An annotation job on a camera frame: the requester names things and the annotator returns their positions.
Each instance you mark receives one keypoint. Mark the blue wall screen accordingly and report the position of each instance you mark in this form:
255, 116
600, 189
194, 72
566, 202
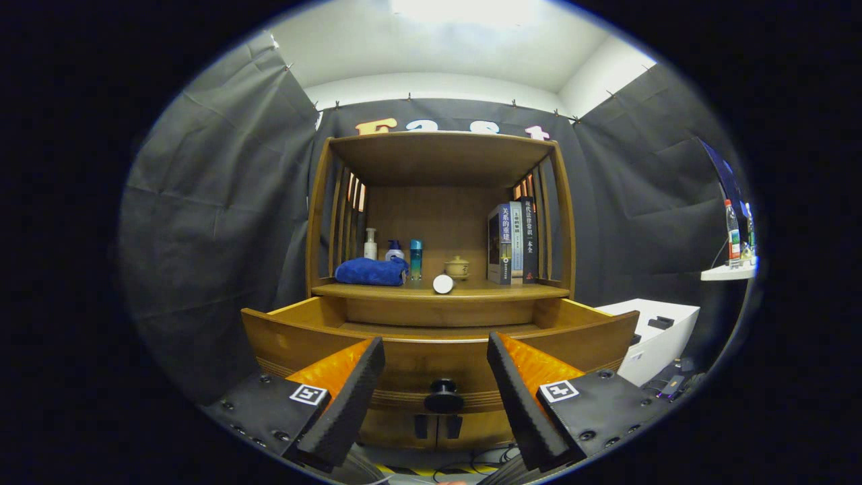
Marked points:
727, 175

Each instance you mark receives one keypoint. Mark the clear bottle green label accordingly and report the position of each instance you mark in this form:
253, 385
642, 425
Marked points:
749, 242

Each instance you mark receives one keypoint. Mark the yellow black hazard tape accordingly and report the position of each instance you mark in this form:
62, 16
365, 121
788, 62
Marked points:
417, 469

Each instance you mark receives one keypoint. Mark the white side shelf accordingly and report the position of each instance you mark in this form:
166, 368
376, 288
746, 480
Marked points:
727, 273

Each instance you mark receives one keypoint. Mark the white bottle with blue cap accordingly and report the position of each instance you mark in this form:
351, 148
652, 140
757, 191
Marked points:
394, 254

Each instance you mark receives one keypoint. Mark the black book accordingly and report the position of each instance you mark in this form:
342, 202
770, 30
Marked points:
530, 236

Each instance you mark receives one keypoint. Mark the white pump bottle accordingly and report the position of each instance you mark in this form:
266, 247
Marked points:
370, 250

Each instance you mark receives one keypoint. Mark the blue book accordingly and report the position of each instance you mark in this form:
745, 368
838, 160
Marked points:
504, 242

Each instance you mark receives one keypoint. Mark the white tube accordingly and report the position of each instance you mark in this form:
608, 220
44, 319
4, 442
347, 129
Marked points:
443, 284

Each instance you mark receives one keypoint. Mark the wooden cabinet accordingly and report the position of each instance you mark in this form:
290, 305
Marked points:
438, 222

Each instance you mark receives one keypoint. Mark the wooden cabinet door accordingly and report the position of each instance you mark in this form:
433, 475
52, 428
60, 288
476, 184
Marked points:
390, 428
481, 428

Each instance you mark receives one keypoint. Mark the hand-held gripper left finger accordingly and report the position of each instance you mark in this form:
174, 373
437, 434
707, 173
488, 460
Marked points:
350, 407

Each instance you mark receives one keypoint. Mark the wooden drawer with black knob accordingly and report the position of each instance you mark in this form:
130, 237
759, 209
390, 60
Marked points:
438, 357

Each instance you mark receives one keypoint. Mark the pale grey book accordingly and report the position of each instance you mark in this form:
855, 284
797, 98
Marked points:
516, 236

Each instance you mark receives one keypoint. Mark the black electronic device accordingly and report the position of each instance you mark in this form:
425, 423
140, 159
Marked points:
670, 387

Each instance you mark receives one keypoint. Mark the wooden countertop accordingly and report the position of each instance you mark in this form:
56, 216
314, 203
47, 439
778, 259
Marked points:
485, 289

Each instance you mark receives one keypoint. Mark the black backdrop cloth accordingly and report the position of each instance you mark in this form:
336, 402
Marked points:
215, 222

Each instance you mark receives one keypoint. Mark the clear water bottle red label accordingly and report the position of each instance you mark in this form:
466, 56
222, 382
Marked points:
733, 236

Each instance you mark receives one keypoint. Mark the teal blue bottle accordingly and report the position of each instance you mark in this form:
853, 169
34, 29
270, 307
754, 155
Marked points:
416, 259

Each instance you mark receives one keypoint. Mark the blue folded towel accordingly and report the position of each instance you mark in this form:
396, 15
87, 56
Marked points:
370, 271

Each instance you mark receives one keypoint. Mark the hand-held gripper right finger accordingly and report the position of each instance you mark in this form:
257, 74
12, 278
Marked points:
524, 407

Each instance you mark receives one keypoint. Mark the beige lidded teacup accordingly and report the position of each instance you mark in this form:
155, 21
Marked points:
458, 267

